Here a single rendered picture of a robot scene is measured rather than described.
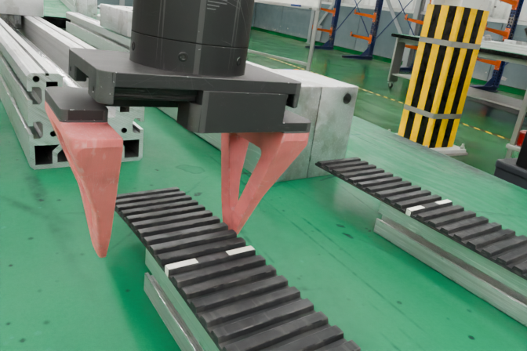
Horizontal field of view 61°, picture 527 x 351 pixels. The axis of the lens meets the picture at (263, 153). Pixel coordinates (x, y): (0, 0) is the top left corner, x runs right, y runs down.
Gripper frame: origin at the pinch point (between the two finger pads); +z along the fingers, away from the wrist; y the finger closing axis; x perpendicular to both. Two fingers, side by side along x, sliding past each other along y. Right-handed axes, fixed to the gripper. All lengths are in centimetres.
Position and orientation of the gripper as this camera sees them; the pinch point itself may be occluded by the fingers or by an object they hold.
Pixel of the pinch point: (172, 227)
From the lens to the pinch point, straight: 26.1
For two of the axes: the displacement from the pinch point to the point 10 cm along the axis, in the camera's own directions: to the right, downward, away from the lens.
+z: -1.5, 9.4, 3.0
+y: -8.3, 0.4, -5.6
